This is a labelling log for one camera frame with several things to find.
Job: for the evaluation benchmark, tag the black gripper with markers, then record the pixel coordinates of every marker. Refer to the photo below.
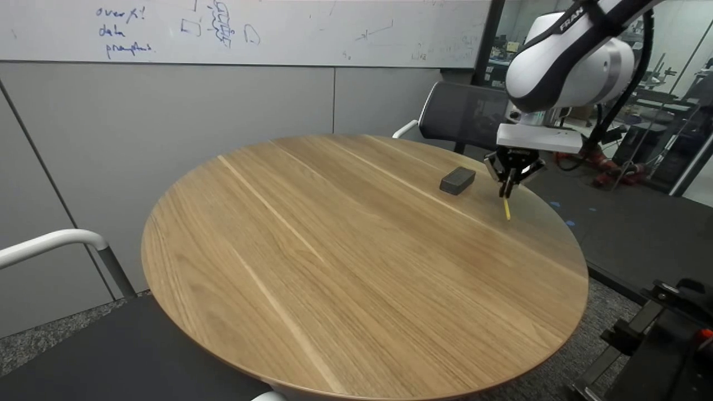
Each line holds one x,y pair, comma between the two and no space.
520,165

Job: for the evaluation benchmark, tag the yellow pencil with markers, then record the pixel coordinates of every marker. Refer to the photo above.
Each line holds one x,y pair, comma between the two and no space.
507,209

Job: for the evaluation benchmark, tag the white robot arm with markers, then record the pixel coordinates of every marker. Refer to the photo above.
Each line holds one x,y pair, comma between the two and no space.
590,54

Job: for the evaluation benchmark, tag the black eraser block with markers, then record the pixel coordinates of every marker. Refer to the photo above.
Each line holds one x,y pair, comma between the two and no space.
457,182

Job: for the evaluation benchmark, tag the black chair behind table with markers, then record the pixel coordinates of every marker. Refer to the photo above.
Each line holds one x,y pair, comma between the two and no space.
460,112

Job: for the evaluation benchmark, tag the black floor mat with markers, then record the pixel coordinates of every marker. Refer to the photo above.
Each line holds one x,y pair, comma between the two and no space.
632,234

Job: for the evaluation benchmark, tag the black equipment stand right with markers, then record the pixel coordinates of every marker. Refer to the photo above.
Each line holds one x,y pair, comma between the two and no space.
664,352

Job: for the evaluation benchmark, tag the white framed chair near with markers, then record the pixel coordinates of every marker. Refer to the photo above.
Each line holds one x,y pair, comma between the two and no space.
130,355

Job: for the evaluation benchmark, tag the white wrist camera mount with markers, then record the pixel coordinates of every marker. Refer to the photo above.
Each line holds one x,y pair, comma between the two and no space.
544,139

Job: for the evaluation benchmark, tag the whiteboard on wall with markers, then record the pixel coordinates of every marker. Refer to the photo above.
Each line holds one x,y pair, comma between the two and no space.
247,33

